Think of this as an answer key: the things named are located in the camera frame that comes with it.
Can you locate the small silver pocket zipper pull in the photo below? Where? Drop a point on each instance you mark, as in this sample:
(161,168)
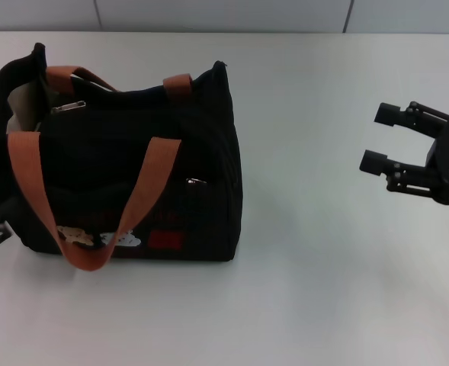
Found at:
(195,181)

